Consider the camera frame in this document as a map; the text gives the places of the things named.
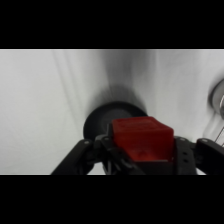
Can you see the red cube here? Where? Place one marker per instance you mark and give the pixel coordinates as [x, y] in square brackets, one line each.
[143, 138]

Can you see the black bowl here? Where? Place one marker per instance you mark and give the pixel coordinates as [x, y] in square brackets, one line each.
[100, 120]

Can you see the silver metal pot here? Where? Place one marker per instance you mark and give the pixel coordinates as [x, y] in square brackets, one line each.
[218, 98]

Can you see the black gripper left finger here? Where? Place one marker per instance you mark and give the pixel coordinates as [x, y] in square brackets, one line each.
[100, 156]

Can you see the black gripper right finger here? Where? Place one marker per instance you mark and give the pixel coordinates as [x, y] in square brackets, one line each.
[196, 156]

